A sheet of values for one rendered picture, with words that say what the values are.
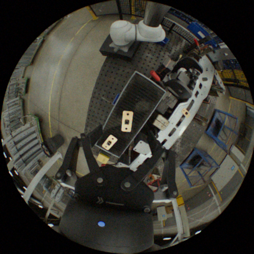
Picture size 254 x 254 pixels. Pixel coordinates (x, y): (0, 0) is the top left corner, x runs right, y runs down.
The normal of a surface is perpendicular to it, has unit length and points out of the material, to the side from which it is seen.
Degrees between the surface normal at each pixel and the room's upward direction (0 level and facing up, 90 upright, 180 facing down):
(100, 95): 0
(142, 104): 0
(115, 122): 0
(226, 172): 90
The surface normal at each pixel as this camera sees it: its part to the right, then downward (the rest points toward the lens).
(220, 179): -0.93, -0.36
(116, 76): -0.04, 0.36
